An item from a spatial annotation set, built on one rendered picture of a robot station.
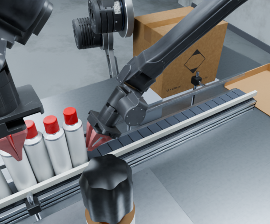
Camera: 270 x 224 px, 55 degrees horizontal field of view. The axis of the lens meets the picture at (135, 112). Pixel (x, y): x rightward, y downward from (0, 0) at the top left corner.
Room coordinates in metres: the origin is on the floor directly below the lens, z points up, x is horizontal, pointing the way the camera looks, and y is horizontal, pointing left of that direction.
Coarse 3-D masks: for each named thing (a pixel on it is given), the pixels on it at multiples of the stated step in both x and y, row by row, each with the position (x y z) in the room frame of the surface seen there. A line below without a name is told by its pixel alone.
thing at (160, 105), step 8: (240, 72) 0.90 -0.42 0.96; (224, 80) 0.84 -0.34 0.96; (200, 88) 0.78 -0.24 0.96; (208, 88) 0.80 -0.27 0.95; (176, 96) 0.73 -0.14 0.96; (184, 96) 0.74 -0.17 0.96; (160, 104) 0.69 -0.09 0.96; (168, 104) 0.70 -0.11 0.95; (120, 120) 0.61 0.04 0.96; (0, 168) 0.43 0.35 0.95
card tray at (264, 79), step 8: (248, 72) 1.06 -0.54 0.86; (256, 72) 1.10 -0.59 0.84; (264, 72) 1.11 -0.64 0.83; (232, 80) 1.01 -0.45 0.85; (240, 80) 1.04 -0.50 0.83; (248, 80) 1.04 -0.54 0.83; (256, 80) 1.04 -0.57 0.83; (264, 80) 1.04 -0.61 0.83; (232, 88) 0.97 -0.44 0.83; (240, 88) 0.97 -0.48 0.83; (248, 88) 0.97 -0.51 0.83; (256, 88) 0.97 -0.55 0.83; (264, 88) 0.97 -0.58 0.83; (256, 96) 0.91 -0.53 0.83; (264, 96) 0.91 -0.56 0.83; (256, 104) 0.85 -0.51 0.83; (264, 104) 0.85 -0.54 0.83; (264, 112) 0.80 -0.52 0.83
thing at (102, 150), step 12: (228, 96) 0.85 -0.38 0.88; (192, 108) 0.77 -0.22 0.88; (204, 108) 0.77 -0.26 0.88; (228, 108) 0.77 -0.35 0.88; (168, 120) 0.70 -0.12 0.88; (180, 120) 0.70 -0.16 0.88; (204, 120) 0.70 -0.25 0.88; (132, 132) 0.64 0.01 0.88; (144, 132) 0.64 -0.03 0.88; (108, 144) 0.58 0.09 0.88; (120, 144) 0.58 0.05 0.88; (96, 156) 0.53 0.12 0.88; (120, 156) 0.53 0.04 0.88; (72, 180) 0.44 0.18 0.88; (12, 192) 0.40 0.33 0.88; (12, 204) 0.37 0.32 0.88
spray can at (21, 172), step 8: (0, 152) 0.40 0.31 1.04; (24, 152) 0.42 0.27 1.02; (8, 160) 0.39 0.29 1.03; (16, 160) 0.40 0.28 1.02; (24, 160) 0.41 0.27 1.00; (8, 168) 0.39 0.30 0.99; (16, 168) 0.39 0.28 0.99; (24, 168) 0.40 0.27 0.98; (16, 176) 0.39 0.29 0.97; (24, 176) 0.40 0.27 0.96; (32, 176) 0.42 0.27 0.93; (16, 184) 0.39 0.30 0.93; (24, 184) 0.39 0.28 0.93; (32, 184) 0.41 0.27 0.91
